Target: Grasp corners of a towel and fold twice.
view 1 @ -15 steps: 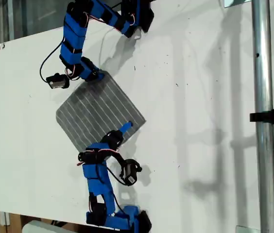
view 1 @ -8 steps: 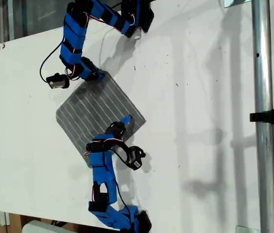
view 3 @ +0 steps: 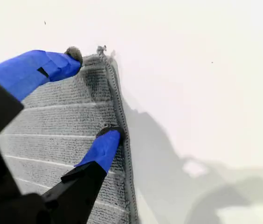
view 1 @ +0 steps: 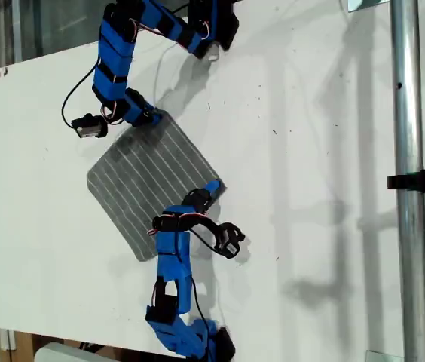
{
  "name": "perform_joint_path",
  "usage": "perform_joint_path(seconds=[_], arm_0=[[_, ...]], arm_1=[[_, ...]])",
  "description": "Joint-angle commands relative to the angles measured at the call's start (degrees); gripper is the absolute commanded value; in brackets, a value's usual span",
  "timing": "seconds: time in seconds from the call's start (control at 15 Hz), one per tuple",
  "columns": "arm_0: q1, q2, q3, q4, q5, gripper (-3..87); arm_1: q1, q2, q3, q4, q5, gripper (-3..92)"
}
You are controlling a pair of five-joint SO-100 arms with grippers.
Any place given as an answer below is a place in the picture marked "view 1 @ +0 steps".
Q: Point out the grey striped towel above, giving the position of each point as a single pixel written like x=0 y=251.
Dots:
x=141 y=181

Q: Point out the wooden table leg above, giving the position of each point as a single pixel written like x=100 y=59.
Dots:
x=23 y=347

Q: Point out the camera black stalk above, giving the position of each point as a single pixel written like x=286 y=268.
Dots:
x=208 y=225

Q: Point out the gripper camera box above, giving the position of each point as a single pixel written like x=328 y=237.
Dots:
x=230 y=241
x=90 y=126

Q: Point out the steel post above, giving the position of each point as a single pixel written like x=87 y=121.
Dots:
x=408 y=113

